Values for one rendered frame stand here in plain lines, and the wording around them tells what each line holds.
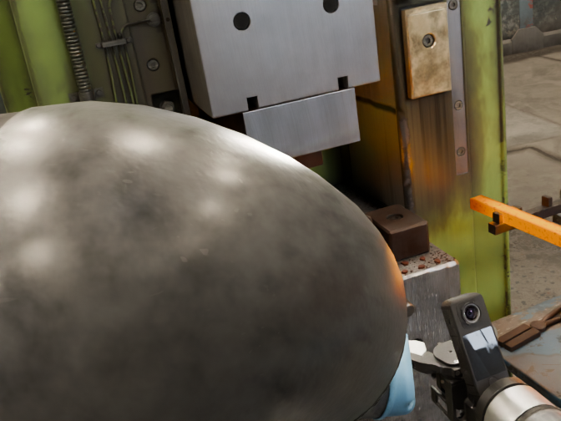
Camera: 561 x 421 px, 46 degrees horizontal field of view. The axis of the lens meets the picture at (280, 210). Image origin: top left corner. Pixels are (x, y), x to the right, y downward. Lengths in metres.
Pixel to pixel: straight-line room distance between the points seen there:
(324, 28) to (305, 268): 0.94
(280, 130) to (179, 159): 0.93
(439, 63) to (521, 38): 6.77
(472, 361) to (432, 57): 0.71
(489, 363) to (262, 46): 0.59
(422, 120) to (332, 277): 1.19
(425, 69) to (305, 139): 0.33
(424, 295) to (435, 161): 0.31
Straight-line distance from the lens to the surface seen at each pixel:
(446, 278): 1.26
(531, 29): 8.16
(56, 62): 1.16
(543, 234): 1.25
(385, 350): 0.22
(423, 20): 1.32
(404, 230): 1.25
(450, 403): 0.85
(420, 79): 1.33
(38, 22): 1.16
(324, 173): 1.68
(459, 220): 1.48
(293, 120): 1.10
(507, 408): 0.76
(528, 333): 1.43
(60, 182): 0.16
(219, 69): 1.05
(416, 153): 1.38
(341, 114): 1.13
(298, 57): 1.09
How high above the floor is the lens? 1.49
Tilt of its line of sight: 21 degrees down
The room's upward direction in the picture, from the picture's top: 9 degrees counter-clockwise
